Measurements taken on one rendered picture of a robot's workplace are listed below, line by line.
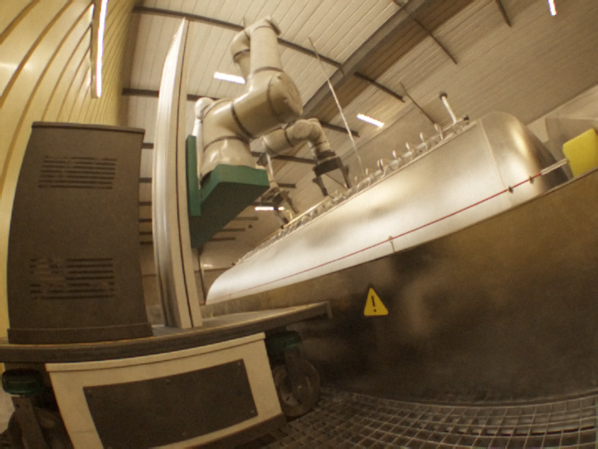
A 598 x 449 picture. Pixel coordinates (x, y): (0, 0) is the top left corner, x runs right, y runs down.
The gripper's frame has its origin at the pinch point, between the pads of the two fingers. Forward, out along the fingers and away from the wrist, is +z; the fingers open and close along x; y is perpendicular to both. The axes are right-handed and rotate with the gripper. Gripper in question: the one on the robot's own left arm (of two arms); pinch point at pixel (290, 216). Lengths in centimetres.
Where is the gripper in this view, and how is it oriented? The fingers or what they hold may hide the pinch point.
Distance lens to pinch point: 142.4
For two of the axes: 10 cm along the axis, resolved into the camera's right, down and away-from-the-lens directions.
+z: 5.9, 8.0, -1.1
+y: 6.7, -4.1, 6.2
